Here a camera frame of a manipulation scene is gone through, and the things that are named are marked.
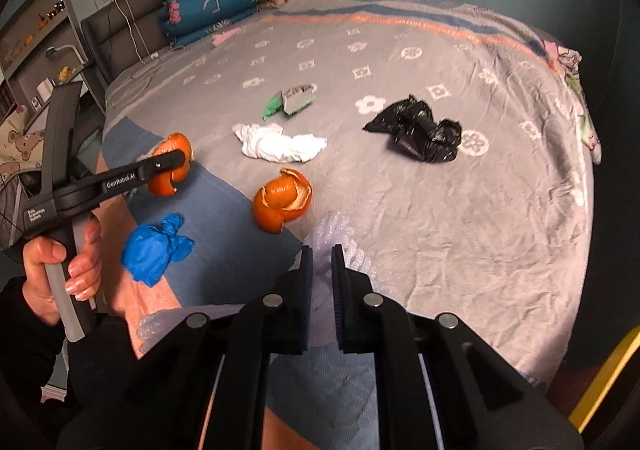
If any white charging cable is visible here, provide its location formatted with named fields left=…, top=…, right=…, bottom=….
left=112, top=0, right=172, bottom=81

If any bear print cushion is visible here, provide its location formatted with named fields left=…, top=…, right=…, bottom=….
left=0, top=105, right=44, bottom=183

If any orange peel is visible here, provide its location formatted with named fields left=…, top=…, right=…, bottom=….
left=148, top=133, right=193, bottom=197
left=252, top=169, right=312, bottom=233

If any grey bedside shelf unit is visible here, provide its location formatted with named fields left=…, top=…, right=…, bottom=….
left=1, top=0, right=105, bottom=118

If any crumpled black plastic bag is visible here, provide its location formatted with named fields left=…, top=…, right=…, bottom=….
left=362, top=95, right=462, bottom=164

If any left hand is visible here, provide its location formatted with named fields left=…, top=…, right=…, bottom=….
left=23, top=215, right=102, bottom=326

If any pink cloth piece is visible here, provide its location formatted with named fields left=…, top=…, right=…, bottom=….
left=212, top=27, right=244, bottom=47

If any grey patterned bed cover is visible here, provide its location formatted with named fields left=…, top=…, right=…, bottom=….
left=98, top=0, right=601, bottom=450

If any yellow rimmed black trash bin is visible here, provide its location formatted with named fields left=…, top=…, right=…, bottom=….
left=568, top=328, right=639, bottom=434

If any crumpled white tissue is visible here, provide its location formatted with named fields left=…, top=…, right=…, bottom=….
left=232, top=123, right=328, bottom=164

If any dark grey bed headboard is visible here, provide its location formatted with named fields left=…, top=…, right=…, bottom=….
left=80, top=0, right=169, bottom=84

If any floral sheet at bed corner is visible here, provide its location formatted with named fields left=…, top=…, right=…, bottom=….
left=541, top=39, right=602, bottom=165

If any blue glove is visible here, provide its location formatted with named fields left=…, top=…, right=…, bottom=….
left=120, top=213, right=194, bottom=288

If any white desk lamp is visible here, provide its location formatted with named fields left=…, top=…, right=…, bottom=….
left=44, top=44, right=89, bottom=69

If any teal floral folded quilt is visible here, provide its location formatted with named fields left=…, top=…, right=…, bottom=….
left=158, top=0, right=262, bottom=47

